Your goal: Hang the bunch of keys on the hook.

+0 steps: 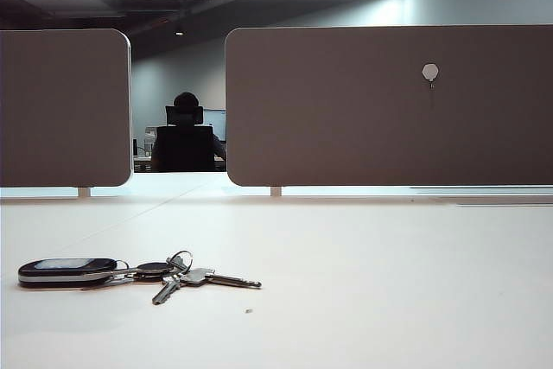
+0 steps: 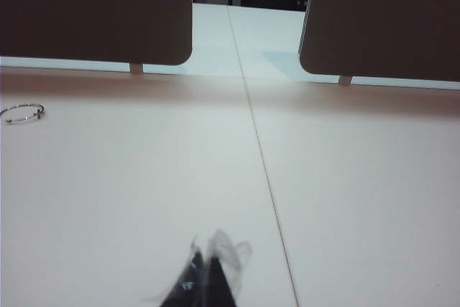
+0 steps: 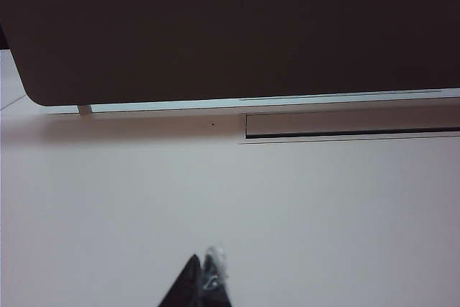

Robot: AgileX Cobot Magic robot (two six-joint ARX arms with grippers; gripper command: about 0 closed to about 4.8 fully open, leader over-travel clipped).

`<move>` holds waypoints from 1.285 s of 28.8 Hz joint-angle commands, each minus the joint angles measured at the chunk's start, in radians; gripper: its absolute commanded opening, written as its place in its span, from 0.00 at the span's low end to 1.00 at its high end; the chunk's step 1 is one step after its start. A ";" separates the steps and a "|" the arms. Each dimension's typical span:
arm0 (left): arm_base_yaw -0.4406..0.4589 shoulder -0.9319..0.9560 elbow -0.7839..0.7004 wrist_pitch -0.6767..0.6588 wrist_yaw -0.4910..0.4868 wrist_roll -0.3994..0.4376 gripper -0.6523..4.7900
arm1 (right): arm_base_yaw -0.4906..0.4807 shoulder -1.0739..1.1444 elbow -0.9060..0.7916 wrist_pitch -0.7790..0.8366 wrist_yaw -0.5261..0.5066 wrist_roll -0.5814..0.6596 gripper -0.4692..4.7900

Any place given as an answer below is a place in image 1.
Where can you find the white adhesive wall hook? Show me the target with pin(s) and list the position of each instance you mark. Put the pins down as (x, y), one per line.
(430, 71)

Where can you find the right grey partition panel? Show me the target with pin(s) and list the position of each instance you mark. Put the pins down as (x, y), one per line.
(345, 118)

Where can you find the grey partition panel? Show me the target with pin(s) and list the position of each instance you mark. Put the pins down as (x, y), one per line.
(345, 118)
(60, 110)

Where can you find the computer monitor with bright screen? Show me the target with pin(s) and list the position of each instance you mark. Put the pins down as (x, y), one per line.
(215, 122)

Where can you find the left grey partition panel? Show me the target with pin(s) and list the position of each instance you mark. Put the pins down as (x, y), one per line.
(60, 110)

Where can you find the white panel support post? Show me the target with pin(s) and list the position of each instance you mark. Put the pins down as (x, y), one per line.
(275, 191)
(84, 191)

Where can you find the bunch of keys with black fob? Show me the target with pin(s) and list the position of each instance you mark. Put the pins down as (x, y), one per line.
(65, 271)

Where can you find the seated person in dark clothes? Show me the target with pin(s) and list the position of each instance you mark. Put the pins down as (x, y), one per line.
(186, 99)

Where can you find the black mesh office chair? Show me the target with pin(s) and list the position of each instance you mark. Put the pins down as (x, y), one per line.
(183, 148)

